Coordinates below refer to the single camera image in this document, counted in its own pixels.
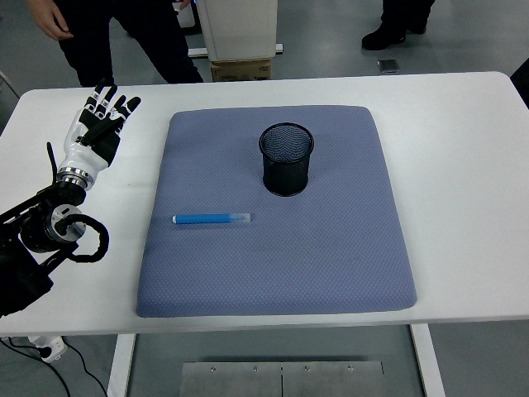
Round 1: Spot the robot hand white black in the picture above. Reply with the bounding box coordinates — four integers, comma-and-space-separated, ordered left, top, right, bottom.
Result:
59, 77, 142, 178

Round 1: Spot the cardboard box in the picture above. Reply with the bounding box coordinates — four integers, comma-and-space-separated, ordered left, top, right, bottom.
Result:
210, 59, 273, 83

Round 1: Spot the person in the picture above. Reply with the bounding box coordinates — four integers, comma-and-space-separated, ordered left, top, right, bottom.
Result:
24, 0, 204, 88
361, 0, 437, 51

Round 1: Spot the grey metal frame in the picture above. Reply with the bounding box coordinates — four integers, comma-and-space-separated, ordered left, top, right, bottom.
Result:
0, 69, 20, 100

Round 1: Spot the blue-grey textured mat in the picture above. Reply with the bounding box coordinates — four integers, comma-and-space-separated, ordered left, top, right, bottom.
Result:
136, 105, 417, 318

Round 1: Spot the black mesh pen holder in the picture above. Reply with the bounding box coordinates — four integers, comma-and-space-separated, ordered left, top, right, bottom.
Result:
258, 122, 315, 198

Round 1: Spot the white table leg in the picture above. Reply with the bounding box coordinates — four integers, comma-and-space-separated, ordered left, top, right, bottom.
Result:
106, 333, 137, 397
409, 323, 446, 397

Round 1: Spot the dark chair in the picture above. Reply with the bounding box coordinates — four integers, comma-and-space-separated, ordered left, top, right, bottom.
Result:
510, 57, 529, 112

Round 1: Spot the white base bar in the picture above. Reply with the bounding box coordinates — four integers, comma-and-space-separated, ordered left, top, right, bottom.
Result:
188, 42, 286, 59

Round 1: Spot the blue marker with clear cap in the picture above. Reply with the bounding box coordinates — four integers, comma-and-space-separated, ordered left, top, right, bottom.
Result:
171, 212, 252, 227

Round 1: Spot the person's hand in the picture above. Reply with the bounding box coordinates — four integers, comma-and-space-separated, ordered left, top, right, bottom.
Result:
25, 0, 74, 41

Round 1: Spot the white power strip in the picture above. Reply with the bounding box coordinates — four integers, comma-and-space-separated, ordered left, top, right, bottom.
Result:
27, 335, 68, 364

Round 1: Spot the black cable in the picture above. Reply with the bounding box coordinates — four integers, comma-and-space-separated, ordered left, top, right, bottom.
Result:
0, 337, 70, 397
64, 342, 110, 397

